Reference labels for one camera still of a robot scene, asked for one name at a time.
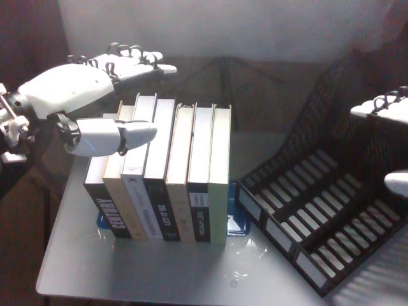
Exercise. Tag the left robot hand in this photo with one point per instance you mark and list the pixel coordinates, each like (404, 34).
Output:
(63, 89)

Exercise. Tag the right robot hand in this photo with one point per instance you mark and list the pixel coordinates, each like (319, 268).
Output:
(392, 110)

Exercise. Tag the cream book with gold lines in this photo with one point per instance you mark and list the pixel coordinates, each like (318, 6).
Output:
(180, 207)

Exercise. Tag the black mesh file rack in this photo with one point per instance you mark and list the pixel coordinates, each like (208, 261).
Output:
(306, 127)

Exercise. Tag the black Century book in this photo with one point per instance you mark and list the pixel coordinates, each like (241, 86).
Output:
(108, 213)

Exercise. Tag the white book with K spine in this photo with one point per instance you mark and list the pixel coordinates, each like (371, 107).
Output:
(140, 204)

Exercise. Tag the cream book with plain spine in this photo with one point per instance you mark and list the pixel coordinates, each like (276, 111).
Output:
(127, 216)

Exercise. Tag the black Let It Be book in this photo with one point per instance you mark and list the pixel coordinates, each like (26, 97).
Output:
(162, 210)

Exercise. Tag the black tripod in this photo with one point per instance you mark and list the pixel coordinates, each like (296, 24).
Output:
(227, 83)

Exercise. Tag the white backdrop sheet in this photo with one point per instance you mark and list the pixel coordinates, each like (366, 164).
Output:
(223, 25)

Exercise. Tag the blue metal bookend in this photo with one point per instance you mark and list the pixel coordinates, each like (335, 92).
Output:
(247, 228)

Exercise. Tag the black book with white label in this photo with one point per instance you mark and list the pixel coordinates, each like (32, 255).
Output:
(199, 223)

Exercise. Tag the green book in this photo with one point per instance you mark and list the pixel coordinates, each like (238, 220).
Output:
(218, 216)

